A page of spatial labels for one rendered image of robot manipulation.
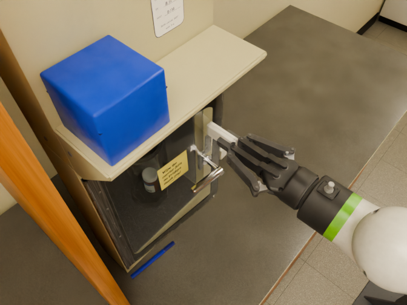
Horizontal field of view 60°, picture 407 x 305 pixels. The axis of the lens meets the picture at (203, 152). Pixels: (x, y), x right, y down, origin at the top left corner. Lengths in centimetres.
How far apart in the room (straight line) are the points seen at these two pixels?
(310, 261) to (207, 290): 117
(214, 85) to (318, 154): 74
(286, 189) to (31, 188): 41
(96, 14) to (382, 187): 217
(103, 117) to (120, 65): 7
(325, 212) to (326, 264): 147
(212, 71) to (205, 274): 58
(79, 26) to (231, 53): 24
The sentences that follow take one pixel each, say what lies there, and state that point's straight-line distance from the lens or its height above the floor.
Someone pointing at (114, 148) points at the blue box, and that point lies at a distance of 42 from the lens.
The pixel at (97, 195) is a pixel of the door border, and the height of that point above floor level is 134.
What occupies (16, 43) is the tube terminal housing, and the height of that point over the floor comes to 164.
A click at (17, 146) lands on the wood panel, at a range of 36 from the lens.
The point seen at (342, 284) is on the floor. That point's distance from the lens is 207.
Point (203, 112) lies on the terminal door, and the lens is 68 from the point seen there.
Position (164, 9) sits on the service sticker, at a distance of 54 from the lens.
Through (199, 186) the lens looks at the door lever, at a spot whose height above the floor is 121.
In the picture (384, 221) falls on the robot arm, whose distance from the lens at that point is 49.
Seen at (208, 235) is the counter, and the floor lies 94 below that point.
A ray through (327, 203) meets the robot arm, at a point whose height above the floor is 135.
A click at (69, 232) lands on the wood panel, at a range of 50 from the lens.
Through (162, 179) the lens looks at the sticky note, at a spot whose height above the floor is 125.
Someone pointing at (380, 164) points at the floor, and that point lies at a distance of 254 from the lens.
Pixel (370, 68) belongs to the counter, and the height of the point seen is 94.
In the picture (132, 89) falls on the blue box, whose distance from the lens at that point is 39.
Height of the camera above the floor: 186
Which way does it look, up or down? 53 degrees down
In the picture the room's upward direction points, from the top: straight up
